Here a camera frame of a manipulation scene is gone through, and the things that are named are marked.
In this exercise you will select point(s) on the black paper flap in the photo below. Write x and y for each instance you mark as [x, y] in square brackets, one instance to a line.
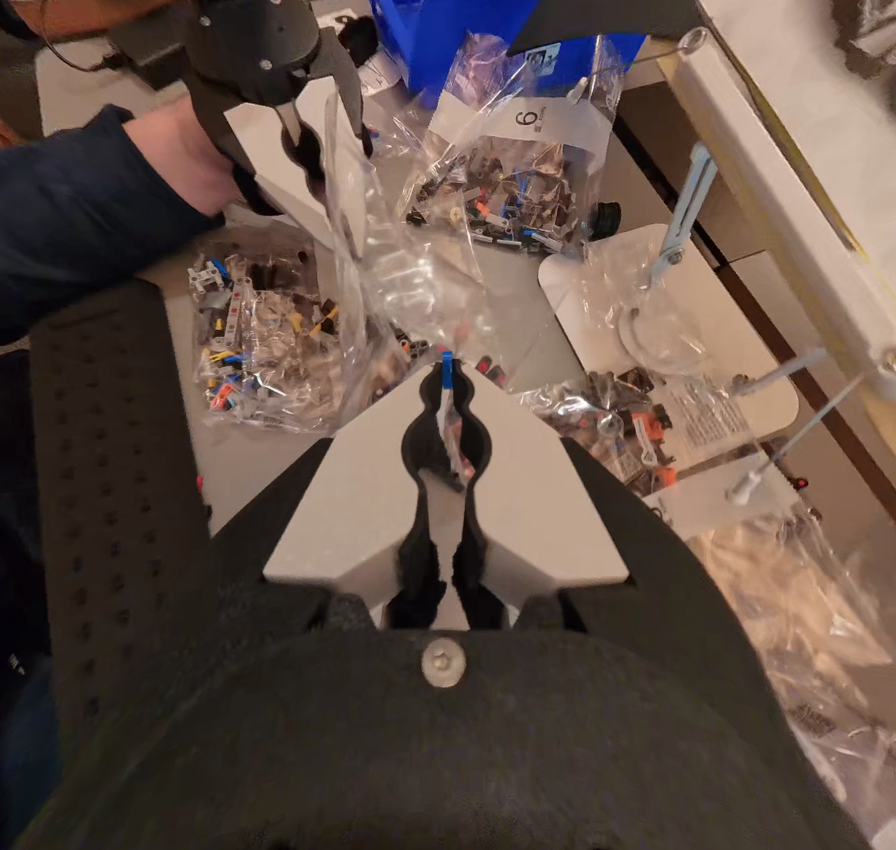
[609, 3]

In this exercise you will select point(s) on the empty clear plastic bag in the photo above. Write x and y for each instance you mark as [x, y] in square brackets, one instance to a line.
[651, 269]

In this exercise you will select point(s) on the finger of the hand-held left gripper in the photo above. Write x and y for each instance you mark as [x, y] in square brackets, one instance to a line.
[266, 150]
[348, 185]

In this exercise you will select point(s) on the black lego piece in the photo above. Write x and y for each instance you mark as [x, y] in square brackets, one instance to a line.
[357, 42]

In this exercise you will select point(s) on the black perforated table edge pad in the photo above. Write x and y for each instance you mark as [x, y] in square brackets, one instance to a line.
[105, 479]

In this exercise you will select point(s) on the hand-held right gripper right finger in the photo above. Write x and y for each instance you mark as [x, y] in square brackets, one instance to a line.
[553, 514]

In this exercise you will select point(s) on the printed paper sheet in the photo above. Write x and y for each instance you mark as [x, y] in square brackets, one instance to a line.
[385, 73]

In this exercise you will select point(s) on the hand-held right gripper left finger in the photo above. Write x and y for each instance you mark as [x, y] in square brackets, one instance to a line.
[336, 514]

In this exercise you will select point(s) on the black lego tire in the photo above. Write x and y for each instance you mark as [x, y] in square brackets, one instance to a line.
[603, 220]

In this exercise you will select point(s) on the person's left forearm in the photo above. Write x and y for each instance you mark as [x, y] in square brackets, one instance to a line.
[84, 213]

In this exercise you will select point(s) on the person's navy jacket torso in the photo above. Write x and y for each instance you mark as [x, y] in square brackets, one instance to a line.
[21, 724]

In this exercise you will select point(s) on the blue plastic bin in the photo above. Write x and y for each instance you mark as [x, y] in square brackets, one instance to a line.
[434, 24]

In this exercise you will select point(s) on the person's left hand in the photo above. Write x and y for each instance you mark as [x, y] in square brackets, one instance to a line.
[189, 157]

